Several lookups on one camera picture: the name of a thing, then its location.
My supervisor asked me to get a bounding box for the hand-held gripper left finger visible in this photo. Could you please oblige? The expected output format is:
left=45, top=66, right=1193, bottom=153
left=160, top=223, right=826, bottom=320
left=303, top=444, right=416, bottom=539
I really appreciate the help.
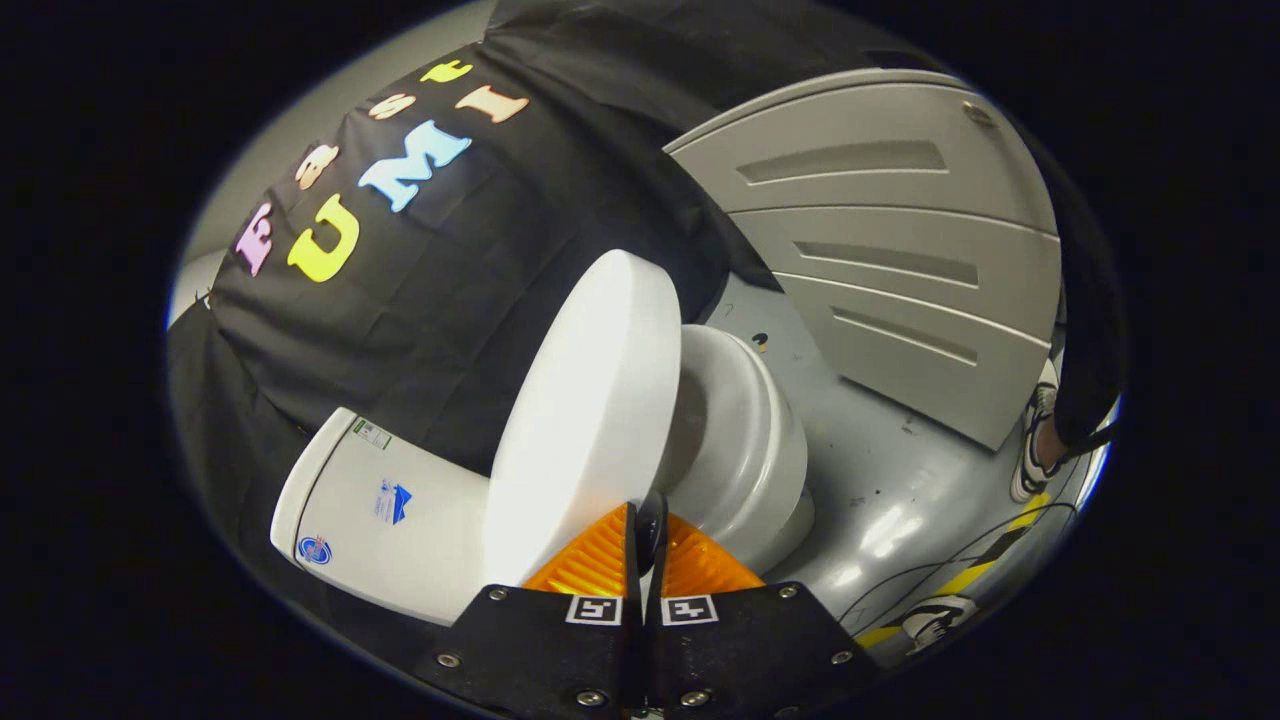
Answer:
left=415, top=503, right=642, bottom=719

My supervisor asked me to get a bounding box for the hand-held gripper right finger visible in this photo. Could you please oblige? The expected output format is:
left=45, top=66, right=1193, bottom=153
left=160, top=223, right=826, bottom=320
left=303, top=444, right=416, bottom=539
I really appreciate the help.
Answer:
left=645, top=512, right=883, bottom=719

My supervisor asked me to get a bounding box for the white toilet lid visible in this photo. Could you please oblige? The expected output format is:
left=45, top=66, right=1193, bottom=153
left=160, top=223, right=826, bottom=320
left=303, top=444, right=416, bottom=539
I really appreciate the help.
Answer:
left=483, top=250, right=683, bottom=588

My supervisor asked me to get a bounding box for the white toilet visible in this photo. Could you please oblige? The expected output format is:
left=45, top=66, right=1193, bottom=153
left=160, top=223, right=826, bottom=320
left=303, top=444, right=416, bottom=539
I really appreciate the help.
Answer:
left=270, top=325, right=816, bottom=626

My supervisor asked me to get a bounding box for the white black sneaker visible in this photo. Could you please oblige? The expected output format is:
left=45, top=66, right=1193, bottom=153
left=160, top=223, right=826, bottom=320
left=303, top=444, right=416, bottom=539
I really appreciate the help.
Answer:
left=1010, top=358, right=1063, bottom=504
left=900, top=595, right=979, bottom=656

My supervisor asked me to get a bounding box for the yellow black floor tape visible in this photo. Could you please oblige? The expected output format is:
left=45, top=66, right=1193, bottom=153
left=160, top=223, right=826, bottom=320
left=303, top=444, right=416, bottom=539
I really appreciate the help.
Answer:
left=855, top=490, right=1053, bottom=649

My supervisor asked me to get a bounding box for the black backdrop cloth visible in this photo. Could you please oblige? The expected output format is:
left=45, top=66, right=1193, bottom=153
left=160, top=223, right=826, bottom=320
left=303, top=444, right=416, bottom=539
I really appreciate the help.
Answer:
left=168, top=0, right=1126, bottom=641

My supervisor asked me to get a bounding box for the grey drawer cabinet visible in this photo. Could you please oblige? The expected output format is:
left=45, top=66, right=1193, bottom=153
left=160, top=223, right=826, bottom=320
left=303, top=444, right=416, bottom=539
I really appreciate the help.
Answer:
left=665, top=68, right=1063, bottom=451

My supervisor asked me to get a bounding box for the black floor cable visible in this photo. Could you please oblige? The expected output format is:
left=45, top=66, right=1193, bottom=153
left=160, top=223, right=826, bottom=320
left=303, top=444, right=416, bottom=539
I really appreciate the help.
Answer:
left=838, top=500, right=1081, bottom=629

